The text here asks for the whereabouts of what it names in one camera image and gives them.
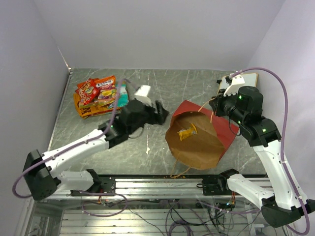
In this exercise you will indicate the yellow M&M's packet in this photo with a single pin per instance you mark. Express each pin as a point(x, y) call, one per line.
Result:
point(185, 133)

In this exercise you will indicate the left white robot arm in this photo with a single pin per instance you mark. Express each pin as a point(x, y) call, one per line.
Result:
point(46, 173)

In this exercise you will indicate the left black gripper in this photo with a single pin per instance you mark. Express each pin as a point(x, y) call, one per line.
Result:
point(159, 118)

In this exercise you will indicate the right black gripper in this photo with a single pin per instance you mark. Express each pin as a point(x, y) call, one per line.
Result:
point(217, 102)

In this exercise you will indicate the Doritos chip bag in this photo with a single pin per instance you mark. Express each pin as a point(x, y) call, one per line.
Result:
point(103, 103)

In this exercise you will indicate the red snack packet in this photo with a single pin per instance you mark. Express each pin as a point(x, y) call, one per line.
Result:
point(88, 93)

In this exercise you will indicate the red brown paper bag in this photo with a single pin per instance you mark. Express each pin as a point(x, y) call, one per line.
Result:
point(201, 151)

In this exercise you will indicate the orange Kettle chip bag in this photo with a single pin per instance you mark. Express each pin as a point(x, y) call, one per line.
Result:
point(92, 109)

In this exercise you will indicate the white notepad board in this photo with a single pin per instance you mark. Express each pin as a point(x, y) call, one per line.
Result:
point(250, 80)

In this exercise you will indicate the teal snack packet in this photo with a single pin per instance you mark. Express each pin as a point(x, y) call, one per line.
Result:
point(124, 98)

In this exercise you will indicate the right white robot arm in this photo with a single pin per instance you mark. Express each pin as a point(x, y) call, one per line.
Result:
point(286, 202)

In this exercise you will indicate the aluminium rail frame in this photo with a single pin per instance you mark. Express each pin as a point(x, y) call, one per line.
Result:
point(148, 206)

